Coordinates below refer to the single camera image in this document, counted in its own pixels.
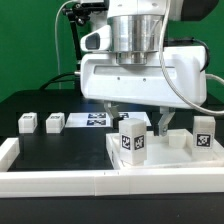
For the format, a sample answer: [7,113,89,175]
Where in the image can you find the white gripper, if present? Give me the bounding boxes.
[80,25,206,136]

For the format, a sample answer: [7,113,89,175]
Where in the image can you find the black cable bundle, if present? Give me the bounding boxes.
[39,71,83,92]

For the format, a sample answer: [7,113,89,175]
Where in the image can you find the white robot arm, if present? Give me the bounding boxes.
[80,0,219,135]

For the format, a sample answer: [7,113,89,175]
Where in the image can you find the white U-shaped obstacle fence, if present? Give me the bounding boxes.
[0,138,224,198]

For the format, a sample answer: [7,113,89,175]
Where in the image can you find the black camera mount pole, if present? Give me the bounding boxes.
[62,0,109,61]

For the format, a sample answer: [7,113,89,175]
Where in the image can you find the white square table top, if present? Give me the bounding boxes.
[106,129,224,170]

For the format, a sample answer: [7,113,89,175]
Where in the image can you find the white AprilTag base sheet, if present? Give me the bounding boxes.
[65,112,151,128]

